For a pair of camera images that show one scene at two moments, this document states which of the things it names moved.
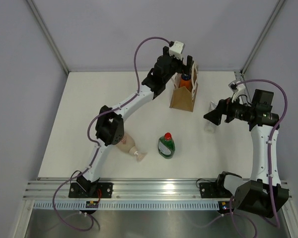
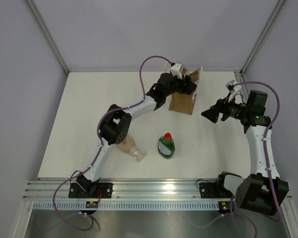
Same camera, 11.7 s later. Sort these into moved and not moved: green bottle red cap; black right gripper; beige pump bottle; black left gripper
Moved: black left gripper
Not moved: black right gripper; green bottle red cap; beige pump bottle
